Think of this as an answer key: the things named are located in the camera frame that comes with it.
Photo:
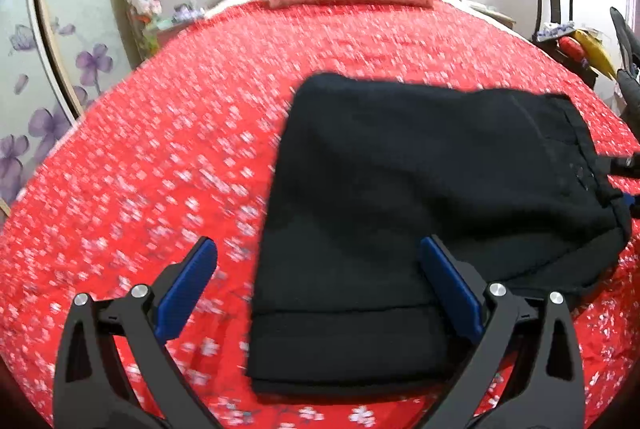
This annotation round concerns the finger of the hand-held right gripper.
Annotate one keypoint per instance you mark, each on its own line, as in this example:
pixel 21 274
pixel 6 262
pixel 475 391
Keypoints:
pixel 633 204
pixel 627 164

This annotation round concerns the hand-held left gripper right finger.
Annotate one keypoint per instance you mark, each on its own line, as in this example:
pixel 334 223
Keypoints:
pixel 450 280

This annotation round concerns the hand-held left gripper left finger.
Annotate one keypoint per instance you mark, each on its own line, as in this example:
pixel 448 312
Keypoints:
pixel 187 289

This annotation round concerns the black pants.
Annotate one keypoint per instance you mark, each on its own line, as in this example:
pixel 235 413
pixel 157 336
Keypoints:
pixel 400 184

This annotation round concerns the yellow cloth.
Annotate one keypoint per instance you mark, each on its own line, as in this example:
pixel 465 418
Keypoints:
pixel 595 51

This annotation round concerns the red cloth bundle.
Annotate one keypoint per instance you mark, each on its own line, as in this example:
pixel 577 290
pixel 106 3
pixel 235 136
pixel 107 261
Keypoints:
pixel 572 48

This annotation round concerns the red floral bedspread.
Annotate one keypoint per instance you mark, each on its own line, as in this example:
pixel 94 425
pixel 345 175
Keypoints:
pixel 150 159

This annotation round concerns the wardrobe with purple flower print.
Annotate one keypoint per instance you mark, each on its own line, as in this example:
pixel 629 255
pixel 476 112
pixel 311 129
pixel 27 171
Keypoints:
pixel 75 9

